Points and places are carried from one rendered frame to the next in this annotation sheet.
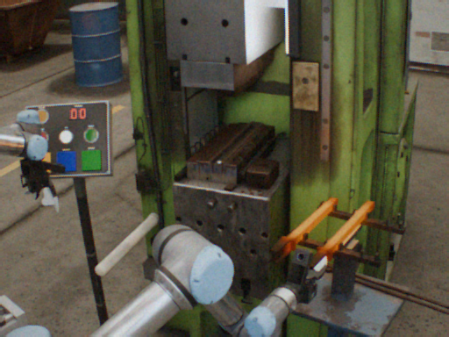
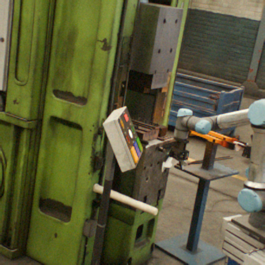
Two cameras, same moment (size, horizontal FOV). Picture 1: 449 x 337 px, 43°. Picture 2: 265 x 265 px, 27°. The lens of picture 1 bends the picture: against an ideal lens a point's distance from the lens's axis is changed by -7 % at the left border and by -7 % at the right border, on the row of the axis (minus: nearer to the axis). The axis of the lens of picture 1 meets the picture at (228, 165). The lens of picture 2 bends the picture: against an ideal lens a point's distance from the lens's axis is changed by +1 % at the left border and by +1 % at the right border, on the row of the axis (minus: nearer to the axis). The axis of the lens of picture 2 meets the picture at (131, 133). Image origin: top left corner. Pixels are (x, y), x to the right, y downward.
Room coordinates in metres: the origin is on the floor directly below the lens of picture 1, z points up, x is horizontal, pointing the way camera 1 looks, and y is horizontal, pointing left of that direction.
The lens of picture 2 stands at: (1.73, 3.50, 1.90)
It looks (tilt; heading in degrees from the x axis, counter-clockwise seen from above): 15 degrees down; 277
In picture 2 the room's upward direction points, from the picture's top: 9 degrees clockwise
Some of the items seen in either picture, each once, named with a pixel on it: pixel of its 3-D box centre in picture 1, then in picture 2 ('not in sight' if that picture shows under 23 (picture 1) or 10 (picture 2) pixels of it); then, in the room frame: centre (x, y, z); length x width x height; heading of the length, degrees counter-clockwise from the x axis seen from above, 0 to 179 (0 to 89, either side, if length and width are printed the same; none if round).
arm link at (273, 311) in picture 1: (267, 319); not in sight; (1.20, -0.08, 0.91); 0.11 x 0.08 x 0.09; 145
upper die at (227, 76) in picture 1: (230, 60); (132, 73); (2.20, -0.02, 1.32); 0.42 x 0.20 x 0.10; 156
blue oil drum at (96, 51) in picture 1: (96, 43); not in sight; (6.69, 1.46, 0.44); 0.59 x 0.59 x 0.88
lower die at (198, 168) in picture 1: (232, 149); (124, 126); (2.20, -0.02, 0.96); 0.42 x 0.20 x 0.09; 156
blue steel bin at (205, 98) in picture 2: not in sight; (190, 104); (1.88, -4.03, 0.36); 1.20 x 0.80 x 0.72; 158
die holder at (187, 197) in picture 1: (248, 210); (122, 161); (2.19, -0.07, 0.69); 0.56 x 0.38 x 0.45; 156
